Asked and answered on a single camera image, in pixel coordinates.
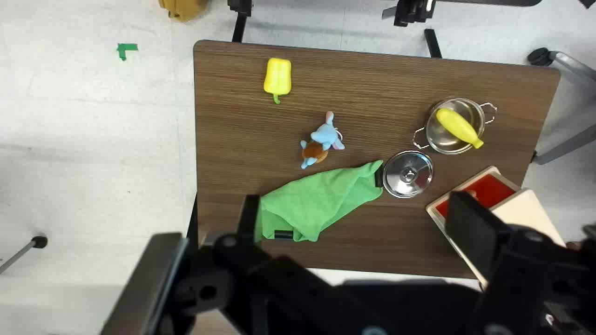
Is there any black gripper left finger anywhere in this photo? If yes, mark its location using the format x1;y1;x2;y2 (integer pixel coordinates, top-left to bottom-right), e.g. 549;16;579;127
236;194;262;247

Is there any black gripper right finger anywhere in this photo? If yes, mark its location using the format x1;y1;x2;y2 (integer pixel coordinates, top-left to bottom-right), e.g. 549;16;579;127
445;191;517;284

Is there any green microfiber towel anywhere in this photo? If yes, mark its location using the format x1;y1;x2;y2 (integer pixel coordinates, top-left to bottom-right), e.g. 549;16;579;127
253;159;387;245

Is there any red and white box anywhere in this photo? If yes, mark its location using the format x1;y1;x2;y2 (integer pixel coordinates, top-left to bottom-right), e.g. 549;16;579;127
424;165;568;293

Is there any steel pot lid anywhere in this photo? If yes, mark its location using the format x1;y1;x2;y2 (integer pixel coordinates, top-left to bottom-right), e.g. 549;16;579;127
381;150;435;202

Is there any small steel pot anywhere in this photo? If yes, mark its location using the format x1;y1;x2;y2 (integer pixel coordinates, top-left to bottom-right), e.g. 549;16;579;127
411;96;499;157

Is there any yellow toy corn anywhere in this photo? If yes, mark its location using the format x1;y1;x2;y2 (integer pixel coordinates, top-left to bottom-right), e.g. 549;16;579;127
434;107;486;152

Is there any blue and brown plush toy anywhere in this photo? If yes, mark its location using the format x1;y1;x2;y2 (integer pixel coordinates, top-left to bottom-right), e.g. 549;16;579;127
298;111;348;172

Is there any grey metal bar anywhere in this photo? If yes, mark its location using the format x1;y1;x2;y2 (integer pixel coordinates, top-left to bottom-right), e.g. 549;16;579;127
532;122;596;168

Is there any yellow toy bell pepper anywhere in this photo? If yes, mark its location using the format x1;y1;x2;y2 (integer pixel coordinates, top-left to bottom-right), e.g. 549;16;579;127
260;57;294;107

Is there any black table leg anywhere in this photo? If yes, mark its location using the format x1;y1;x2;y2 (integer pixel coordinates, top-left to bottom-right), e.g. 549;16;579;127
225;0;255;46
422;29;443;62

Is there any grey metal leg with caster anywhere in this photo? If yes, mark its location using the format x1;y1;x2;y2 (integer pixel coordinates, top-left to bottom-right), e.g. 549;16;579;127
525;47;596;85

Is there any yellow object on floor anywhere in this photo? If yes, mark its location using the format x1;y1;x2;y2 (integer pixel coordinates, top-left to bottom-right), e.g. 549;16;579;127
156;0;210;25

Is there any black stand base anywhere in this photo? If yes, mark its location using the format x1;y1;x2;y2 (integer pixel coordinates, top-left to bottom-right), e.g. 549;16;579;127
380;0;437;29

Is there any grey rod with black tip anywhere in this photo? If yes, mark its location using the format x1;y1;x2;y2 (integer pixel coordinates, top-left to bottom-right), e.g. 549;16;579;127
0;234;50;276

